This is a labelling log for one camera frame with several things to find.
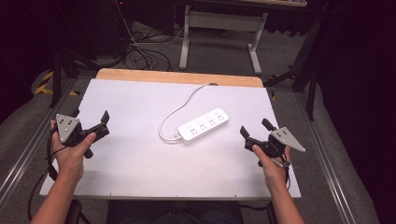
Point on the white metal table frame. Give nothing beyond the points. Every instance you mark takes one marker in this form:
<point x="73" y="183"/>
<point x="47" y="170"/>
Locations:
<point x="222" y="20"/>

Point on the white power strip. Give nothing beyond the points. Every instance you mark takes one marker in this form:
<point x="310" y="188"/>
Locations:
<point x="204" y="126"/>

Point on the person's right hand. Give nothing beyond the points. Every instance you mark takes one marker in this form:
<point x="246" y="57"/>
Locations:
<point x="274" y="169"/>

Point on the aluminium rail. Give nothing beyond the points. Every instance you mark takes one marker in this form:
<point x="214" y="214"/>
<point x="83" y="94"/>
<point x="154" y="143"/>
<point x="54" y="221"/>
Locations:
<point x="327" y="165"/>
<point x="34" y="140"/>

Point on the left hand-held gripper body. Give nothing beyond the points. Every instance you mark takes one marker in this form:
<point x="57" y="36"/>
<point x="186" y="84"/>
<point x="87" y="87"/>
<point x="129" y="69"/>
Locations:
<point x="67" y="127"/>

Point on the person's left hand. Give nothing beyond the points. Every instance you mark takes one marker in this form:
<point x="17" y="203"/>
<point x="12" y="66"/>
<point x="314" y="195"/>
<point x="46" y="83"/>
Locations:
<point x="71" y="157"/>

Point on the black metal stand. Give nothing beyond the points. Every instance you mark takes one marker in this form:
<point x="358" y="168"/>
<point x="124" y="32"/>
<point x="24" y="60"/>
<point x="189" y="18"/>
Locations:
<point x="56" y="74"/>
<point x="311" y="84"/>

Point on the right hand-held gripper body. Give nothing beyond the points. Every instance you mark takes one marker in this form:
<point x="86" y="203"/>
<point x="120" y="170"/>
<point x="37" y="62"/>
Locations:
<point x="275" y="144"/>

